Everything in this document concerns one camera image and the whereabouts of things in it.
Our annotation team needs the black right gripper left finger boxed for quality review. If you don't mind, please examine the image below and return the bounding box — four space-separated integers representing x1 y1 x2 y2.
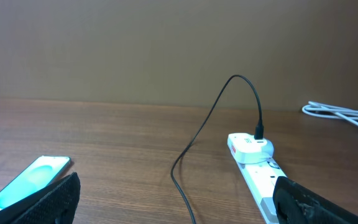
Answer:
0 172 81 224

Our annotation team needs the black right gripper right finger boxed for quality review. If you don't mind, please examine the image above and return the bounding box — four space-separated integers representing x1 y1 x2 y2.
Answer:
273 176 358 224

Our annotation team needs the black USB charging cable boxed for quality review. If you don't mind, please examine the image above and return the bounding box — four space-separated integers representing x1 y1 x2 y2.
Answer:
170 74 265 224

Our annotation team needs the white charger adapter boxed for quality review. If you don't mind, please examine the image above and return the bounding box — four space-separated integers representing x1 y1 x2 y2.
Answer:
227 133 274 164

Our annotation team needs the white power strip cord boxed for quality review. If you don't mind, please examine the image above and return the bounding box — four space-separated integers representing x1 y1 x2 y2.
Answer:
301 101 358 138

